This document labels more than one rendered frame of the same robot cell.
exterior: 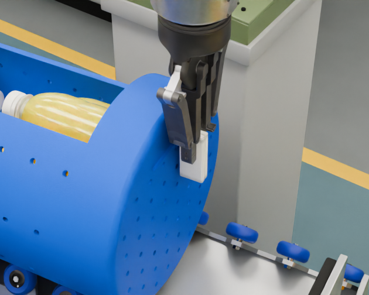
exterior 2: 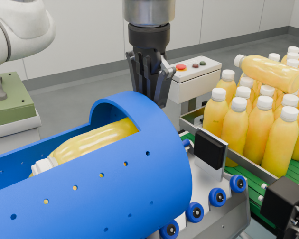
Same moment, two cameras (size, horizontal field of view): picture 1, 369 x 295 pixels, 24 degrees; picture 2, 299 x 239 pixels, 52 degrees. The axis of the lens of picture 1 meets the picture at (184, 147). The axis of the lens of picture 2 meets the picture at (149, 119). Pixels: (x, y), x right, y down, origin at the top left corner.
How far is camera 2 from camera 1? 76 cm
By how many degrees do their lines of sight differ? 51
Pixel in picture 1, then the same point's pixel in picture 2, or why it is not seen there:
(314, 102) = not seen: outside the picture
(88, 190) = (165, 150)
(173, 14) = (164, 17)
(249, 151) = not seen: hidden behind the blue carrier
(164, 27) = (153, 33)
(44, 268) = (153, 226)
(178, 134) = (163, 99)
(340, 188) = not seen: hidden behind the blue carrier
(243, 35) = (33, 111)
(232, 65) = (30, 132)
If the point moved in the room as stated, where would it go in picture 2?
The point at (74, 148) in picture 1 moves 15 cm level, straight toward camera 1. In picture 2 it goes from (139, 138) to (233, 153)
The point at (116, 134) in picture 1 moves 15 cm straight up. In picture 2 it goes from (147, 116) to (147, 30)
